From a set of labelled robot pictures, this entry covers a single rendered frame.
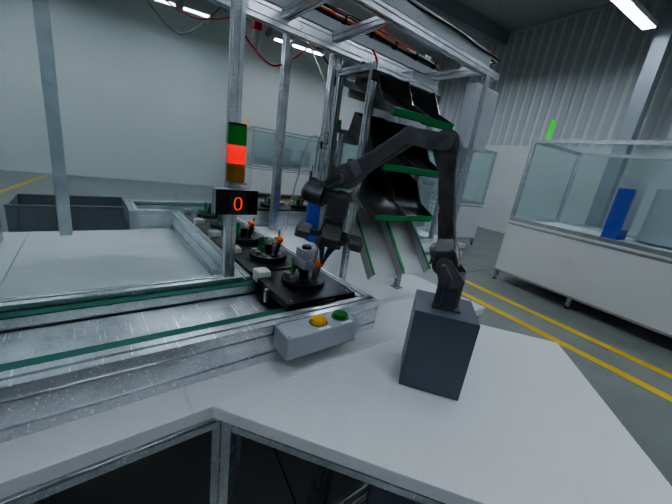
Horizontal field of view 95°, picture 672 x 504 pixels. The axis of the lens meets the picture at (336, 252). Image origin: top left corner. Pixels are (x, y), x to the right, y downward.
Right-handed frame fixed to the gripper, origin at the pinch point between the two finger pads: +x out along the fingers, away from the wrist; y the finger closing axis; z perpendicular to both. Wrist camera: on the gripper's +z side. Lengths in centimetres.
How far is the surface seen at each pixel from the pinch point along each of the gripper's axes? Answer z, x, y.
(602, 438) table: 31, 12, 68
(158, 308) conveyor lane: 11.7, 23.0, -39.6
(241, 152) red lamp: -6.6, -19.8, -29.0
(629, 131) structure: -574, -157, 515
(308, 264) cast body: -4.7, 7.1, -3.8
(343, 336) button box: 14.5, 15.4, 10.0
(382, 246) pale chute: -26.5, 3.0, 20.7
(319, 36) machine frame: -136, -75, -33
